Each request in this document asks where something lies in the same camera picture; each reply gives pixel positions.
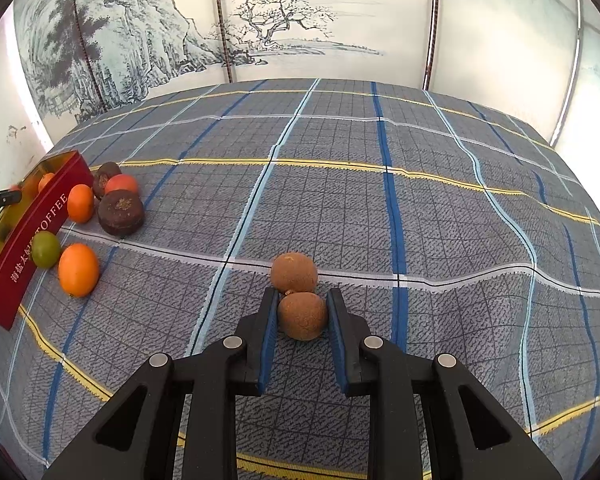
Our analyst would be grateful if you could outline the large orange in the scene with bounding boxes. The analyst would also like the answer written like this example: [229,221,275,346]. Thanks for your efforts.
[58,243,101,297]

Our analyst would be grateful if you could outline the brown longan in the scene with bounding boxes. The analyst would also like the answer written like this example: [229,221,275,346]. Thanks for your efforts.
[270,251,318,293]
[277,291,329,342]

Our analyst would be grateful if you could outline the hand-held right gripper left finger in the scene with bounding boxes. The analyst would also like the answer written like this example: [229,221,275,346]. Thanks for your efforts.
[42,287,281,480]

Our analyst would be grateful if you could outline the blue plaid bed sheet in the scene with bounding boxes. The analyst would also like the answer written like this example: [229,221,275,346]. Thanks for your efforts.
[0,78,600,480]

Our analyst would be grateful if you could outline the green lime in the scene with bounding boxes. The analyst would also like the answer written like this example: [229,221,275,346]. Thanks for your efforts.
[32,231,62,268]

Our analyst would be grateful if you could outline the ink landscape folding screen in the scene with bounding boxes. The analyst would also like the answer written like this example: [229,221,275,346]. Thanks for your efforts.
[12,0,600,241]

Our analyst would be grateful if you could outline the small dark passion fruit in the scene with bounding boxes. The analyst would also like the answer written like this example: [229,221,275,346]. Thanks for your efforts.
[92,161,122,200]

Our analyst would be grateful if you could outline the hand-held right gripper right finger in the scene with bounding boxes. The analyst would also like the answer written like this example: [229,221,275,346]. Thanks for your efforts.
[326,287,563,480]

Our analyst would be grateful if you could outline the red tin box gold interior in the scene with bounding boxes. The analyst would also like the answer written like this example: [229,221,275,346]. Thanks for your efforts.
[0,150,95,331]

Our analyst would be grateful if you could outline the large dark brown round fruit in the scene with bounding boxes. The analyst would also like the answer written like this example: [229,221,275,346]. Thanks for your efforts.
[98,189,145,236]

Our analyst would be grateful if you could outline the small red-orange fruit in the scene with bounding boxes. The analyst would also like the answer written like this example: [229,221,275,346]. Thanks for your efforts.
[104,175,139,196]

